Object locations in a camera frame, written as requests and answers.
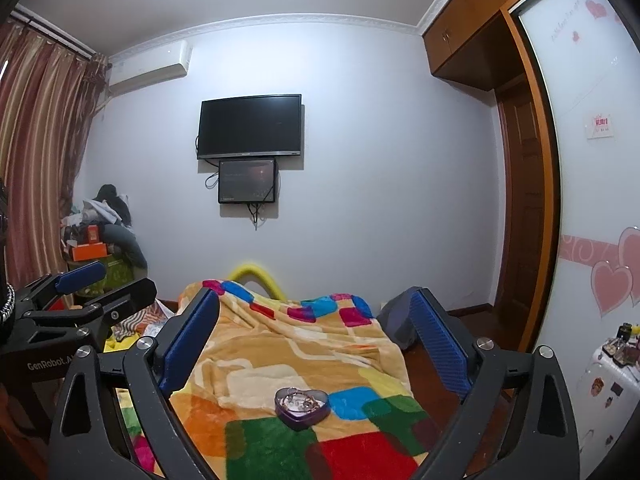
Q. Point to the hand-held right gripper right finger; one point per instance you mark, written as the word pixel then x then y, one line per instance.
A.
pixel 440 340

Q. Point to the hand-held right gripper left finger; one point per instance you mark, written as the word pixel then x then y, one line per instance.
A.
pixel 187 340

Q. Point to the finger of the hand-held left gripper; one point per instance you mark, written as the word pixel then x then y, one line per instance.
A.
pixel 80 275
pixel 130 292

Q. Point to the purple heart-shaped tin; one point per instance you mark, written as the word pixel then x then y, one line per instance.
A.
pixel 302 417

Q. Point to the green patterned bag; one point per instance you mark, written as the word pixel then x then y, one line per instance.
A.
pixel 120 272

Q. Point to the orange box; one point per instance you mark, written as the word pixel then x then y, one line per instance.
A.
pixel 89 251

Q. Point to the striped cloth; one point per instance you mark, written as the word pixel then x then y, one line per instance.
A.
pixel 145 320

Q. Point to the small red box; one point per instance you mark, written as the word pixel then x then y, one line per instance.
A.
pixel 92 233

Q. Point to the yellow printed blanket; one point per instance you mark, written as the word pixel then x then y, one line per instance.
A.
pixel 117 346

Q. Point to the pile of clothes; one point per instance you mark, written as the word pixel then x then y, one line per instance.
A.
pixel 115 210

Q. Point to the colourful patchwork blanket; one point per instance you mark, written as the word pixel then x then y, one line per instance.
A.
pixel 280 340

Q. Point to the yellow foam tube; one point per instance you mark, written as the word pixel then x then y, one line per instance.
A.
pixel 250 270

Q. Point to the striped red curtain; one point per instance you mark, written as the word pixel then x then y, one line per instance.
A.
pixel 40 135

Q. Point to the wooden door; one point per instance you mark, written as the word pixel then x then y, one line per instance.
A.
pixel 522 185

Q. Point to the cluster of cosmetic bottles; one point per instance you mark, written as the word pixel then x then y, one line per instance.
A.
pixel 622 345

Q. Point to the white heart-decal wardrobe door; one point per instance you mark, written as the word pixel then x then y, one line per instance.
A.
pixel 590 220

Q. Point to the white air conditioner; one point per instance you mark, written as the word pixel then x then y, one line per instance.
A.
pixel 150 67

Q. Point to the white paper label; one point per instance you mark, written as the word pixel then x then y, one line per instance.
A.
pixel 600 125

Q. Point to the wooden overhead cabinet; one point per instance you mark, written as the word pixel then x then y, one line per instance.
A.
pixel 470 25

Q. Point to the small black wall monitor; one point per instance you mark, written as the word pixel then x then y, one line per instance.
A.
pixel 247 181

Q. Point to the black wall television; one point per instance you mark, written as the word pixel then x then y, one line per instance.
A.
pixel 250 126

